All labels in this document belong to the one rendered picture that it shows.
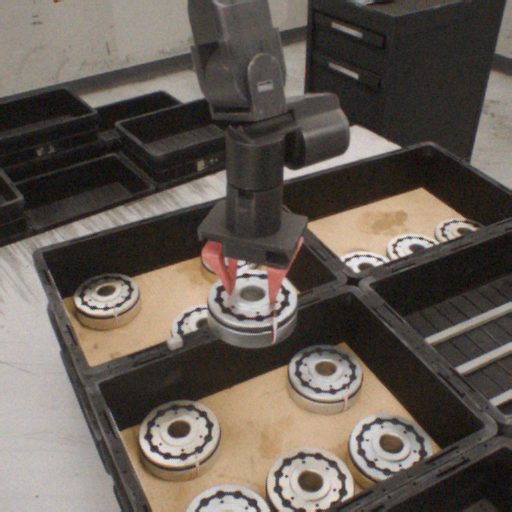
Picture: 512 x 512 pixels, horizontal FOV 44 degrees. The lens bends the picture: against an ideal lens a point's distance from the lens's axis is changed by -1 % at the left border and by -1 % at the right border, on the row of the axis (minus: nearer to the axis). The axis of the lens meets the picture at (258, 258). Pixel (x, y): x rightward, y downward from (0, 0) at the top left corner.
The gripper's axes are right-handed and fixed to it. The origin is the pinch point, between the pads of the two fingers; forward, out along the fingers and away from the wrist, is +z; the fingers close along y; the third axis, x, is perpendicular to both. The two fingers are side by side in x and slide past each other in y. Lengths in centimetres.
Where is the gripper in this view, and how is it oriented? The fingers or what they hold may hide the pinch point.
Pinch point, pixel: (252, 290)
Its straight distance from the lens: 71.3
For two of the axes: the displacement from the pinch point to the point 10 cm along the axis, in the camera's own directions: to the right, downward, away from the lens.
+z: -0.2, 8.0, 5.9
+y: -9.5, -2.1, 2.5
